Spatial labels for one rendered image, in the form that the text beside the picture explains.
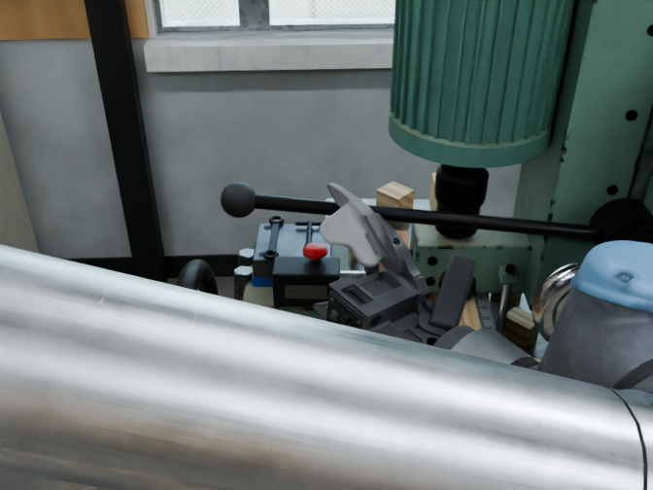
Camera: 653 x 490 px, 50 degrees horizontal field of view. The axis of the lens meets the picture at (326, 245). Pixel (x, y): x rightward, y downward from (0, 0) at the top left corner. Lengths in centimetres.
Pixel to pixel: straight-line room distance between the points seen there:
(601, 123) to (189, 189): 178
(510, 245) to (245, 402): 62
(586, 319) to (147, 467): 29
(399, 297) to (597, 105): 28
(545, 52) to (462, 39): 9
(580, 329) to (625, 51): 34
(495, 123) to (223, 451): 51
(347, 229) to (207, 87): 161
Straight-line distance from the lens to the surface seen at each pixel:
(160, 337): 27
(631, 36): 74
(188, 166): 234
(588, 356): 46
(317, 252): 84
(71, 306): 28
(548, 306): 78
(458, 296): 65
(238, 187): 67
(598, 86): 74
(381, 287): 64
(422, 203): 119
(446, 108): 71
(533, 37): 70
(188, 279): 93
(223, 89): 222
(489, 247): 85
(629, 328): 45
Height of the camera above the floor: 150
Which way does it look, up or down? 34 degrees down
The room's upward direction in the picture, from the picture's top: straight up
